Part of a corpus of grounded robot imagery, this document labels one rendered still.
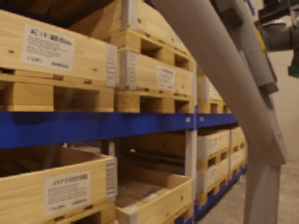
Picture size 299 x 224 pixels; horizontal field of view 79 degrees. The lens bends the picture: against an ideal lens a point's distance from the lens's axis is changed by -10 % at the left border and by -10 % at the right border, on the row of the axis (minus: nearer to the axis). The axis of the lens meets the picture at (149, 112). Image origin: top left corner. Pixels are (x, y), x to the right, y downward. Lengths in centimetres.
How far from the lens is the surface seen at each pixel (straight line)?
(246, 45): 22
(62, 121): 91
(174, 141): 209
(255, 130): 18
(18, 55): 80
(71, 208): 93
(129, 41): 115
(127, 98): 108
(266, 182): 23
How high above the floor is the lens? 117
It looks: 1 degrees up
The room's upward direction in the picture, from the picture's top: straight up
